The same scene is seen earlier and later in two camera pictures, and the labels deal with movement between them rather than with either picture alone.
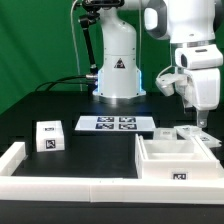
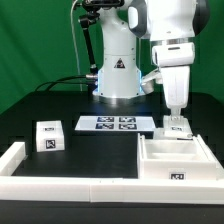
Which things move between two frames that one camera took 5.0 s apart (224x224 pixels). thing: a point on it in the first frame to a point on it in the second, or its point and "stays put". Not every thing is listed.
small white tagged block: (165, 133) stays put
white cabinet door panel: (190, 131) to (176, 129)
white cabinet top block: (50, 136) stays put
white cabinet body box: (185, 159) stays put
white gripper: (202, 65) to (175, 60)
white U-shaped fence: (101, 189) stays put
